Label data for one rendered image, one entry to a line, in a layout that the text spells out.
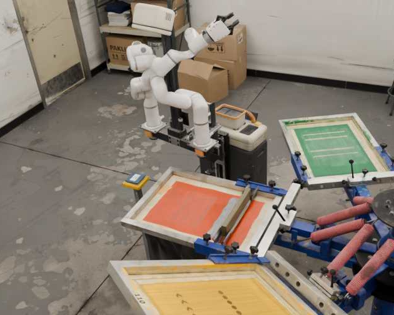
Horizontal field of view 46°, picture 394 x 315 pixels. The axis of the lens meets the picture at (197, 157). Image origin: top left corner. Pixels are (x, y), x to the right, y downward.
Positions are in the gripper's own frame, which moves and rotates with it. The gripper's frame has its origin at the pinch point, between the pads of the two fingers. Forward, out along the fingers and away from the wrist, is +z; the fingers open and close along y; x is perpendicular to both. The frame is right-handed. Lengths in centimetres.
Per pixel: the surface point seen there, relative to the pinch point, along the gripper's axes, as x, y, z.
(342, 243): 97, 87, -9
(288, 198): 60, 81, -27
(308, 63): -274, 257, 0
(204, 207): 50, 64, -72
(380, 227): 89, 101, 9
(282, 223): 83, 69, -30
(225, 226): 78, 55, -57
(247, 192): 52, 68, -45
